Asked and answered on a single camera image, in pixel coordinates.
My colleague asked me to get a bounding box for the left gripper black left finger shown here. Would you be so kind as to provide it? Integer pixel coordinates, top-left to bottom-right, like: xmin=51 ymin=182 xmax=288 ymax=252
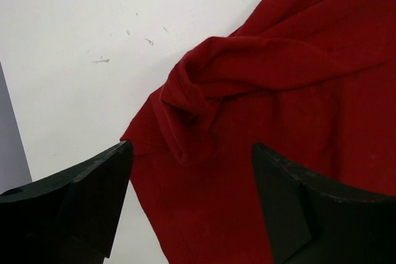
xmin=1 ymin=142 xmax=133 ymax=263

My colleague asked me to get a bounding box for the dark red t shirt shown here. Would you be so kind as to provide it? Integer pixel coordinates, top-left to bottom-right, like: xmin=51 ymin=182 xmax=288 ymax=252
xmin=123 ymin=0 xmax=395 ymax=263

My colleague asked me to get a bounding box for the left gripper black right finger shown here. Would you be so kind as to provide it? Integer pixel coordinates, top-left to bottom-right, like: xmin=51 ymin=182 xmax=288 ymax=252
xmin=251 ymin=143 xmax=395 ymax=263

